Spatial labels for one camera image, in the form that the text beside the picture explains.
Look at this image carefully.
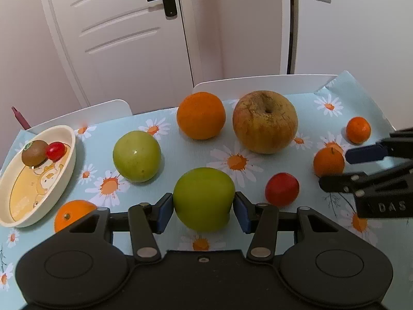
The medium orange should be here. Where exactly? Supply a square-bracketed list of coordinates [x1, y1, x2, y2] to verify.
[54, 200, 98, 233]

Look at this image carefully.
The white sliding door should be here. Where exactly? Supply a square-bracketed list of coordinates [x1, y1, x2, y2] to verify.
[287, 0, 413, 75]

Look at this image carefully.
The large orange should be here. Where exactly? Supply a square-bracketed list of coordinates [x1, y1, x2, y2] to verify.
[176, 92, 226, 141]

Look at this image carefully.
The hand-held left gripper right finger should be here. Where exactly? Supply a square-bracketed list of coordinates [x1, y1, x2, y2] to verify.
[234, 192, 339, 264]

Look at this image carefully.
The white chair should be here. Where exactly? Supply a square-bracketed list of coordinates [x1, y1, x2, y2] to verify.
[25, 99, 133, 134]
[192, 74, 338, 99]

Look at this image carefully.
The green apple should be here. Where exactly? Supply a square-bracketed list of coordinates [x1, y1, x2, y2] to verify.
[113, 131, 162, 183]
[173, 167, 236, 233]

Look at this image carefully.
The white panelled door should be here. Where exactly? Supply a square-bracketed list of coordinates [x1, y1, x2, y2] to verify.
[36, 0, 195, 108]

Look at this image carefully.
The blue daisy print tablecloth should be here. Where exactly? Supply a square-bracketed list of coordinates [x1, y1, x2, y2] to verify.
[0, 70, 413, 310]

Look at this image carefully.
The red cherry tomato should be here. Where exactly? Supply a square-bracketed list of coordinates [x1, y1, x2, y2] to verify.
[46, 141, 67, 162]

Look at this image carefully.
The brown kiwi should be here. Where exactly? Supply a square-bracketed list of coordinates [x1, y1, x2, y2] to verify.
[21, 140, 50, 166]

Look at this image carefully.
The small mandarin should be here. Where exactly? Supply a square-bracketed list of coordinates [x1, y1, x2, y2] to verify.
[346, 117, 371, 145]
[313, 146, 346, 178]

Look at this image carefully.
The cream cartoon print bowl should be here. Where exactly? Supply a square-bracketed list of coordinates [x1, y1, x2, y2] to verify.
[0, 125, 77, 228]

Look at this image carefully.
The large yellowish russet apple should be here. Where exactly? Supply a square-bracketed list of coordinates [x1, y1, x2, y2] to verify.
[232, 90, 299, 155]

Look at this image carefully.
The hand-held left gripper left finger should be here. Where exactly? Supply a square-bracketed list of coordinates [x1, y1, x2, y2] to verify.
[68, 193, 175, 264]

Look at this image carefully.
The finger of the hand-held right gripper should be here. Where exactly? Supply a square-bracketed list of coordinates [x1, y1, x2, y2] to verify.
[319, 160, 413, 198]
[345, 129, 413, 165]

